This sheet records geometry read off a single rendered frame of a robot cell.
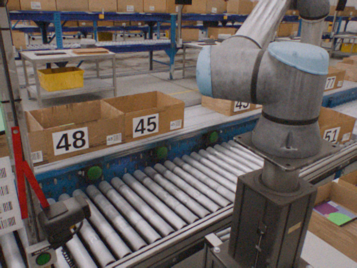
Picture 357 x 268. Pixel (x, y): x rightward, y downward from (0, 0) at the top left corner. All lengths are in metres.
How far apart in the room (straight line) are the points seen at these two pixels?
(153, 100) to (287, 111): 1.28
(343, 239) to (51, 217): 0.99
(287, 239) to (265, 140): 0.33
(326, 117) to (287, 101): 1.65
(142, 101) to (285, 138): 1.25
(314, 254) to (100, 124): 1.06
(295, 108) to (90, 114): 1.25
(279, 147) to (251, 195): 0.20
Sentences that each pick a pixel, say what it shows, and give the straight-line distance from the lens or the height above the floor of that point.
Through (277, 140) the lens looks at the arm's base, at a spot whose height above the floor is 1.25.
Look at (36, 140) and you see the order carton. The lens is 1.43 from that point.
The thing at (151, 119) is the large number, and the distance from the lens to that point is 1.65.
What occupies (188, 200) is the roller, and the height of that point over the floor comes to 0.75.
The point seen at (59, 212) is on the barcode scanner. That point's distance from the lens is 0.82.
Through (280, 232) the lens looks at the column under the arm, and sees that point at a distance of 0.96.
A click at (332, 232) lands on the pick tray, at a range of 1.31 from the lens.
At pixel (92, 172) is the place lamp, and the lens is 1.50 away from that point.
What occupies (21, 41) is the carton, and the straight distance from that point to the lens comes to 5.71.
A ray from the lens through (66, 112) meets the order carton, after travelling 1.75.
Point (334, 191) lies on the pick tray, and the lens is 1.59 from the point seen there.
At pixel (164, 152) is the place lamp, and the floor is 0.81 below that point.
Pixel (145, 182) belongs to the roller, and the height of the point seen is 0.74.
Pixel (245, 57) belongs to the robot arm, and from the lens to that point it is 0.83.
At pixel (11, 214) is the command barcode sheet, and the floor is 1.09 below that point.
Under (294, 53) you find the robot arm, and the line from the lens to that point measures 0.79.
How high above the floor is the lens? 1.57
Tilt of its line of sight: 23 degrees down
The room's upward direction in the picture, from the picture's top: 2 degrees clockwise
